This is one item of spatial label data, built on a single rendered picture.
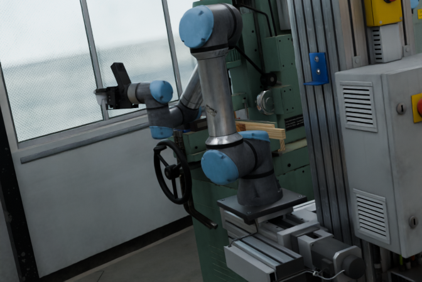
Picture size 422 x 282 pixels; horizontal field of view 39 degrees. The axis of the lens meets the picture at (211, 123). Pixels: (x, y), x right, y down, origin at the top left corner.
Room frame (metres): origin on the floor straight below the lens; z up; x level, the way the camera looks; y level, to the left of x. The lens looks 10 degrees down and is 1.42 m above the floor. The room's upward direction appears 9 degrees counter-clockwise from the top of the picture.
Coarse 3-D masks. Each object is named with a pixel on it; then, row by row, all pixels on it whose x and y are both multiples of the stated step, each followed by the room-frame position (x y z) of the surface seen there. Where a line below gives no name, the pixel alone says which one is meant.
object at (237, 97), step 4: (240, 92) 2.72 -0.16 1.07; (232, 96) 2.64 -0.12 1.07; (236, 96) 2.65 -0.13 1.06; (240, 96) 2.66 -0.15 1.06; (244, 96) 2.67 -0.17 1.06; (232, 100) 2.64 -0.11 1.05; (236, 100) 2.65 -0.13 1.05; (240, 100) 2.66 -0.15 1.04; (232, 104) 2.64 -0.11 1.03; (236, 104) 2.65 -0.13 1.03; (240, 104) 2.66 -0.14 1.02; (236, 108) 2.64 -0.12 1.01; (240, 108) 2.66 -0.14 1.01; (244, 108) 2.67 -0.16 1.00
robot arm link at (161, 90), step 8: (160, 80) 1.94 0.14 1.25; (136, 88) 1.98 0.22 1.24; (144, 88) 1.95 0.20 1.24; (152, 88) 1.92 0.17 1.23; (160, 88) 1.91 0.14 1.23; (168, 88) 1.94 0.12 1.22; (136, 96) 1.97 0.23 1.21; (144, 96) 1.94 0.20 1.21; (152, 96) 1.92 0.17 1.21; (160, 96) 1.91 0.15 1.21; (168, 96) 1.93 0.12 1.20; (152, 104) 1.93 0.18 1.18; (160, 104) 1.93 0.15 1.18
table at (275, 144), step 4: (172, 136) 2.82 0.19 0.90; (172, 140) 2.81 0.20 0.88; (272, 140) 2.43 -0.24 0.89; (276, 140) 2.45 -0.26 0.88; (272, 144) 2.43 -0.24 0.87; (276, 144) 2.44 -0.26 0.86; (272, 148) 2.43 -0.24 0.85; (276, 148) 2.44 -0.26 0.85; (280, 148) 2.45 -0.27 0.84; (200, 152) 2.51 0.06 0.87; (204, 152) 2.50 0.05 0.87; (188, 156) 2.51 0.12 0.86; (192, 156) 2.48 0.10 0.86; (196, 156) 2.48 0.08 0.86; (200, 156) 2.49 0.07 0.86; (188, 160) 2.51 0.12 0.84; (192, 160) 2.48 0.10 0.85; (196, 160) 2.48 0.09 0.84
